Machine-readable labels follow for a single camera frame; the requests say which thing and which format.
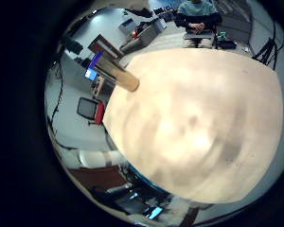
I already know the black tripod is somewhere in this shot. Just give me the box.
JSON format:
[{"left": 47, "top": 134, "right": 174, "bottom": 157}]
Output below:
[{"left": 251, "top": 22, "right": 283, "bottom": 71}]

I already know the golden cylinder vase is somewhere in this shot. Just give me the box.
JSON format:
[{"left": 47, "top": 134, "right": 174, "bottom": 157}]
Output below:
[{"left": 93, "top": 56, "right": 140, "bottom": 93}]

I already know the red black office chair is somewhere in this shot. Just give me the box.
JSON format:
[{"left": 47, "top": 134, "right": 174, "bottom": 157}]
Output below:
[{"left": 76, "top": 96, "right": 106, "bottom": 126}]

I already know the black floor cable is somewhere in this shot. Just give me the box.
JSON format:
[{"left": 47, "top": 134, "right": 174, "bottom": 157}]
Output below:
[{"left": 46, "top": 61, "right": 79, "bottom": 150}]

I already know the computer monitor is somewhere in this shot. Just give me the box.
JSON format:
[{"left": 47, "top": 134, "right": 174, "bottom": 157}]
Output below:
[{"left": 83, "top": 51, "right": 103, "bottom": 81}]

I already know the person in teal shirt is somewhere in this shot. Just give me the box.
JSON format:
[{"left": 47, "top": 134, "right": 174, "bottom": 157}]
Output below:
[{"left": 174, "top": 0, "right": 223, "bottom": 36}]

